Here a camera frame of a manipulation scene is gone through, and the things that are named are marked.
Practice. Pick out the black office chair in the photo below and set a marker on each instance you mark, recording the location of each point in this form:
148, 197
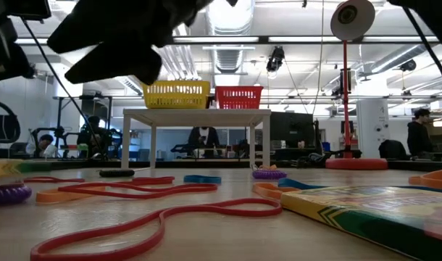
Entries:
3, 128
392, 150

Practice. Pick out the orange rubber band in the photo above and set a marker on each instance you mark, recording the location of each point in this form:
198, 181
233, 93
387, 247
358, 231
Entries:
268, 167
434, 179
264, 189
54, 197

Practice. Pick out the purple spiral coil wristband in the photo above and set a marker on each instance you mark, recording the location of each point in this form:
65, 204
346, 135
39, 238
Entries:
7, 194
269, 174

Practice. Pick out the person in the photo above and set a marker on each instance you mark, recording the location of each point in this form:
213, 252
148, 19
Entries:
47, 148
418, 137
203, 139
92, 134

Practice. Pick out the red desk lamp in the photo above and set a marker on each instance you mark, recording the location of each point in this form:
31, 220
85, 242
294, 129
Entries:
355, 164

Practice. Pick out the black monitor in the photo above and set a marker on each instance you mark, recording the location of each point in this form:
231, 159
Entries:
291, 130

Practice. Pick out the black spiral coil wristband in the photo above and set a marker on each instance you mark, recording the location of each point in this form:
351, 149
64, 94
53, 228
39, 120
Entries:
116, 173

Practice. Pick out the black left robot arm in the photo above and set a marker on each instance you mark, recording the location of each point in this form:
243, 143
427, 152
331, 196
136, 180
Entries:
3, 54

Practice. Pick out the red rubber band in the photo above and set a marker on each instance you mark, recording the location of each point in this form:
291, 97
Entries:
161, 219
213, 187
154, 180
54, 179

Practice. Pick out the yellow plastic basket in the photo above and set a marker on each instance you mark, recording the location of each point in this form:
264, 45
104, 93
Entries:
175, 94

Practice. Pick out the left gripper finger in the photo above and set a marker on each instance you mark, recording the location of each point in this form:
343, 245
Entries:
127, 63
76, 36

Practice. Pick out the red plastic basket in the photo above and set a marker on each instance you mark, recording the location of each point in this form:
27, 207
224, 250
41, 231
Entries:
239, 98

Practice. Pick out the blue rubber band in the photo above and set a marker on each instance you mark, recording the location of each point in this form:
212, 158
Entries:
293, 183
202, 179

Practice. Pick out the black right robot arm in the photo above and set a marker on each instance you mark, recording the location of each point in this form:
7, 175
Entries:
434, 14

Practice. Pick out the yellow Crayola crayon box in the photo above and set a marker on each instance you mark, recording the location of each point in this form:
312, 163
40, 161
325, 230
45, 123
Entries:
369, 214
11, 167

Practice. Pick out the white round column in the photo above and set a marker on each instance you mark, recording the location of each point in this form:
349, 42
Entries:
372, 123

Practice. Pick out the white perforated metal shelf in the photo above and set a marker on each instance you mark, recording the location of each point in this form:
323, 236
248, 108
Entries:
195, 116

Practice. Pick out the black hanging ceiling device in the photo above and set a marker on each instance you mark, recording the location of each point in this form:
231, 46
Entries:
408, 65
275, 59

